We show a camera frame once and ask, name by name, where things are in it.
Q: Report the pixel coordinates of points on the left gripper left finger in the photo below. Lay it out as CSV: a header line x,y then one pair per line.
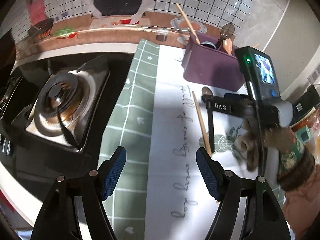
x,y
110,171

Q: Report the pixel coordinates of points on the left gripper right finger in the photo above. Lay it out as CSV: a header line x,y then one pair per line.
x,y
212,173

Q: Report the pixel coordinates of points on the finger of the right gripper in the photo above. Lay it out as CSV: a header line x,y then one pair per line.
x,y
211,130
236,97

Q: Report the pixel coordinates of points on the wooden chopstick four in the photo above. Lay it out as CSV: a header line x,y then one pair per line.
x,y
202,126

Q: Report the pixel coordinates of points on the brown wooden spoon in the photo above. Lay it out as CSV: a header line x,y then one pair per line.
x,y
228,46

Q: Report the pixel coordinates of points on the grey plastic spoon black handle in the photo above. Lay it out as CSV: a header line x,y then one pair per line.
x,y
226,32

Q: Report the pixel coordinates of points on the wooden chopstick one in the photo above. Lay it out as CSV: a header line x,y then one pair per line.
x,y
188,23

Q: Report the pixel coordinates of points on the blue plastic spoon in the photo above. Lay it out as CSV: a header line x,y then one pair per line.
x,y
209,44

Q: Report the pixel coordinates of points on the right forearm pink sleeve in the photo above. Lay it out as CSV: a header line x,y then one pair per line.
x,y
302,205

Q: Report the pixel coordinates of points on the gloved right hand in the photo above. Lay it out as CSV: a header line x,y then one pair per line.
x,y
294,164

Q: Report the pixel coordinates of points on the purple utensil holder box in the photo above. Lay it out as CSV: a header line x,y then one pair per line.
x,y
211,67

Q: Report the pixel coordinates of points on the green white table mat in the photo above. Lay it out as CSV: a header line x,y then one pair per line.
x,y
160,193

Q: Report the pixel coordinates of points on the gas stove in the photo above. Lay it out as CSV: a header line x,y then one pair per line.
x,y
53,115

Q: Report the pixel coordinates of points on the camera with screen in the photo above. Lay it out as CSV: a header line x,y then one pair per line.
x,y
258,70

